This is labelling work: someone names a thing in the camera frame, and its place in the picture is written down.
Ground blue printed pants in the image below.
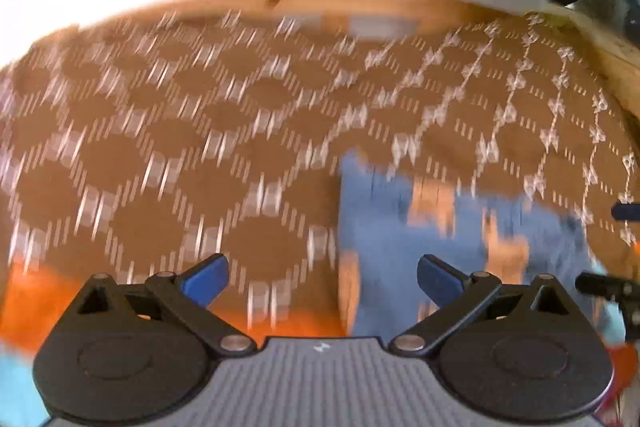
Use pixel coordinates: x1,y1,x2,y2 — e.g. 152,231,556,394
337,149,626,350

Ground colour-block blanket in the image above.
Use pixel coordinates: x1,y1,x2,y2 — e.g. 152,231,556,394
0,252,351,427

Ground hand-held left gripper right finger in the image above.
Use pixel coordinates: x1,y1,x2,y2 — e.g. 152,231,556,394
389,253,577,356

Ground wooden bed frame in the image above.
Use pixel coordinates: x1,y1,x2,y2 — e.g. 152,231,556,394
75,0,640,120

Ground brown patterned blanket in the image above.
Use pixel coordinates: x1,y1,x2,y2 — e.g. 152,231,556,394
0,11,640,339

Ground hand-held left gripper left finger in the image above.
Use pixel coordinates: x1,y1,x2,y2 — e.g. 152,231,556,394
74,253,258,356

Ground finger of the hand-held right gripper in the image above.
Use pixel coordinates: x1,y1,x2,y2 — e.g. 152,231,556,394
611,202,640,221
574,273,640,304

